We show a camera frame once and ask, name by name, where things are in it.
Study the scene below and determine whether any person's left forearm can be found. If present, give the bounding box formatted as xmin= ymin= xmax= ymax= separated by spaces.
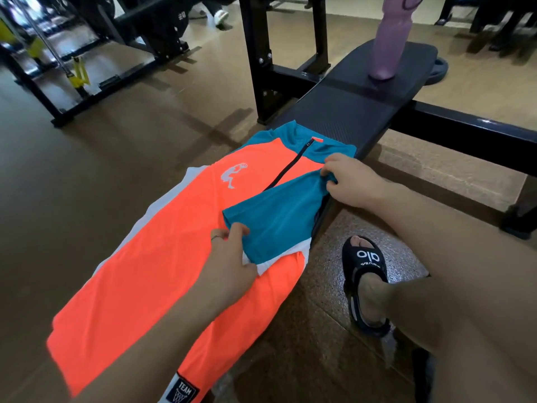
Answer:
xmin=71 ymin=289 xmax=227 ymax=403

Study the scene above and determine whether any yellow black gym machine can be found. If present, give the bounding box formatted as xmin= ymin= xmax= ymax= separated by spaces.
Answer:
xmin=0 ymin=18 xmax=45 ymax=59

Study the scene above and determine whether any person's right forearm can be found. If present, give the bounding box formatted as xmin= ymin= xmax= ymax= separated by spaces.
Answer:
xmin=377 ymin=184 xmax=537 ymax=374

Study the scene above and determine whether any dark grey backpack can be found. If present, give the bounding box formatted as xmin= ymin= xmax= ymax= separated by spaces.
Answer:
xmin=411 ymin=348 xmax=437 ymax=403

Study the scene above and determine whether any yellow safety catch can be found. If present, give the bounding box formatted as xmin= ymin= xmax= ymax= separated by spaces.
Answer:
xmin=67 ymin=56 xmax=91 ymax=88

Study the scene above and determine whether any small black weight plate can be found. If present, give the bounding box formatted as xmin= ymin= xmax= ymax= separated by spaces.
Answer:
xmin=426 ymin=57 xmax=449 ymax=87

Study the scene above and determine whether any person's left hand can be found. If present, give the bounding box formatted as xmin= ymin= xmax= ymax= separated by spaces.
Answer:
xmin=197 ymin=222 xmax=259 ymax=311

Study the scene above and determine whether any person's right hand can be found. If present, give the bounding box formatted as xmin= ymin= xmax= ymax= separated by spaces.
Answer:
xmin=321 ymin=153 xmax=399 ymax=210

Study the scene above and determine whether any black power rack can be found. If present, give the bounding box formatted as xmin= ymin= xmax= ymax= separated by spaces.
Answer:
xmin=0 ymin=0 xmax=194 ymax=129

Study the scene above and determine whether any black steel bench frame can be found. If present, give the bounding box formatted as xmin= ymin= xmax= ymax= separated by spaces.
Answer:
xmin=239 ymin=0 xmax=537 ymax=240

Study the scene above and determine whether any pink water bottle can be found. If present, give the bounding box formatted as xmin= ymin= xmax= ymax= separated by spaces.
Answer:
xmin=368 ymin=0 xmax=425 ymax=81

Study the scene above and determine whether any rack of black weight plates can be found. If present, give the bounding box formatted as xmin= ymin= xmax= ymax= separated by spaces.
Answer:
xmin=434 ymin=0 xmax=537 ymax=53

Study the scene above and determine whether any orange teal white jersey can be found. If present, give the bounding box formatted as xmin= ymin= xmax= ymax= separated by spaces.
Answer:
xmin=46 ymin=120 xmax=357 ymax=403

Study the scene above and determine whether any black right slipper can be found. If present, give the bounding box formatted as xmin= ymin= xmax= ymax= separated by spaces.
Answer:
xmin=342 ymin=235 xmax=392 ymax=337

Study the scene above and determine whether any black ribbed bench pad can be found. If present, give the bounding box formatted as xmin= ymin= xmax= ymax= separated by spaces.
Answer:
xmin=268 ymin=39 xmax=439 ymax=244

